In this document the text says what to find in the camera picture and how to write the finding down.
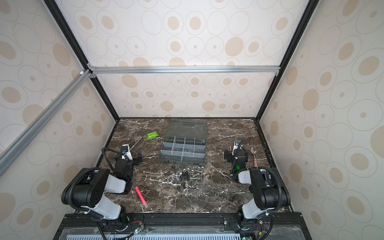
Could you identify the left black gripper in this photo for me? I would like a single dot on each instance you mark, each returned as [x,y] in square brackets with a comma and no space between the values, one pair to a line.
[133,160]

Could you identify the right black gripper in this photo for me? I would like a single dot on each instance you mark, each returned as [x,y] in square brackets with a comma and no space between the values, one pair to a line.
[231,156]

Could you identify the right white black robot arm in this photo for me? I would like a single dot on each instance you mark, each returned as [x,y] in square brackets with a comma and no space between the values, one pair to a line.
[266,185]

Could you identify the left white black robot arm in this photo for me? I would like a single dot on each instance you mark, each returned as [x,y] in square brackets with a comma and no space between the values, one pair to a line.
[86,192]

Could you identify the pink marker pen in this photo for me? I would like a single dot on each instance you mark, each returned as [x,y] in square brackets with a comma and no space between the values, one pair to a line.
[141,197]

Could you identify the green snack packet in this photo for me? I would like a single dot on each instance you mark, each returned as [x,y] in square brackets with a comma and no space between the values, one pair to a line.
[152,135]

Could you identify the clear grey compartment organizer box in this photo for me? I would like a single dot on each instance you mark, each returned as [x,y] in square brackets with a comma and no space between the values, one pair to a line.
[184,143]

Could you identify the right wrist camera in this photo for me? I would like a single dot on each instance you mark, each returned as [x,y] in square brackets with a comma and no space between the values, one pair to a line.
[237,144]

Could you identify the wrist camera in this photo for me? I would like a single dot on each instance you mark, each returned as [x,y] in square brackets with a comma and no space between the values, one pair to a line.
[237,144]
[126,151]

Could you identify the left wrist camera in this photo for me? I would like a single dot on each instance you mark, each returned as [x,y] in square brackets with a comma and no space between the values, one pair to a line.
[126,151]

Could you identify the pink handled metal spoon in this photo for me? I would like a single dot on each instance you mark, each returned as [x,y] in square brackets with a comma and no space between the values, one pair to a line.
[253,151]

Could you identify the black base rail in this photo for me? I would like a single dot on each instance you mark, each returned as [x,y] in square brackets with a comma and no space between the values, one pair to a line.
[211,226]

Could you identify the aluminium frame bar back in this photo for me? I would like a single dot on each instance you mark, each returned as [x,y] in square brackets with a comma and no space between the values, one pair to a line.
[194,70]

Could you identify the aluminium frame bar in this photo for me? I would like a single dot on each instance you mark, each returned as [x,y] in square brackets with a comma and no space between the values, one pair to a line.
[25,138]
[194,70]

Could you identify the aluminium frame bar left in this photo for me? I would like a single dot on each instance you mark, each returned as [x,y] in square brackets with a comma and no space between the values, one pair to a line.
[25,138]

